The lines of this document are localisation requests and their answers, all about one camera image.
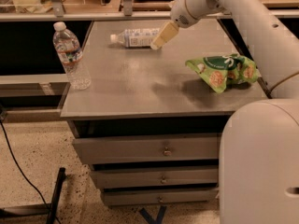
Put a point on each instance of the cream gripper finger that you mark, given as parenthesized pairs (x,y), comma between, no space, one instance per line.
(168,31)

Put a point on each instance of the top grey drawer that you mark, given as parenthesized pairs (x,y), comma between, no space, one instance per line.
(180,147)

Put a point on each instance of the bottom grey drawer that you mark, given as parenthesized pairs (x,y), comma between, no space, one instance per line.
(158,196)

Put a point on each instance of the blue label plastic bottle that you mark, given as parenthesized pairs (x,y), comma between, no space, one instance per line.
(135,38)

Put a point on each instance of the metal shelf rail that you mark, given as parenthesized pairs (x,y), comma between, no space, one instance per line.
(118,16)

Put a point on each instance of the grey drawer cabinet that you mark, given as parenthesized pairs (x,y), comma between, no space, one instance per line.
(144,92)

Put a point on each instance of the grey drawer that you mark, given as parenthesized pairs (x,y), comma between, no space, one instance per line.
(180,147)
(158,196)
(155,177)

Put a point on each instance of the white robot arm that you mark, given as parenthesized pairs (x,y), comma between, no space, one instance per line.
(259,152)

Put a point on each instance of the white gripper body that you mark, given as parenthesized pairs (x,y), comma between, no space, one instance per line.
(178,12)

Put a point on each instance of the green snack bag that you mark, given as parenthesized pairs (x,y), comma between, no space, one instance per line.
(220,71)

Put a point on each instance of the clear upright water bottle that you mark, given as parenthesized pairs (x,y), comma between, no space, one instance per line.
(70,55)

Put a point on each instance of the middle grey drawer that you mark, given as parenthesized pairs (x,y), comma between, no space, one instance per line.
(155,177)

